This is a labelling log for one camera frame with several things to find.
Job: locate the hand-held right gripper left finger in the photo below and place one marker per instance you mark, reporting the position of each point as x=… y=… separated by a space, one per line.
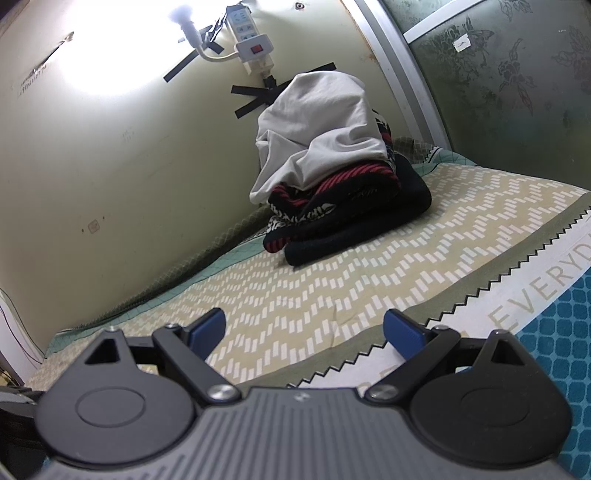
x=207 y=332

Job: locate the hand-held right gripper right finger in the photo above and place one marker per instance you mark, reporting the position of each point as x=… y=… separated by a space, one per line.
x=404 y=334

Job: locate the white printed t-shirt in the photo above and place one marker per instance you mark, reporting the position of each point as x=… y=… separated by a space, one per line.
x=318 y=129

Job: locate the pile of dark patterned clothes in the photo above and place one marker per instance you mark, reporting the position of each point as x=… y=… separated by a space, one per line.
x=341 y=184

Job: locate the teal quilted mattress pad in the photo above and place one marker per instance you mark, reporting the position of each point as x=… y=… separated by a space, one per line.
x=152 y=304

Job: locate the patterned beige bed sheet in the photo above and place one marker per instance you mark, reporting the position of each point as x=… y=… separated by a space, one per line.
x=369 y=258

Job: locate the black fleece garment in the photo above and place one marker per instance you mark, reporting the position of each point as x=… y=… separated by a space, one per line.
x=392 y=212

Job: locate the black tape strips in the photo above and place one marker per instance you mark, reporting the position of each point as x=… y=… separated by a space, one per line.
x=251 y=92
x=184 y=67

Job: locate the frosted floral glass door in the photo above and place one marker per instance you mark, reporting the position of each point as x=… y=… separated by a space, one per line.
x=508 y=69

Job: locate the white switched power strip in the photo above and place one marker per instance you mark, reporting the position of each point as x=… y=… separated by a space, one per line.
x=249 y=41

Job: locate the white gooseneck bulb lamp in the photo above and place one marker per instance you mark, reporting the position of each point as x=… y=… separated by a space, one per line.
x=188 y=31

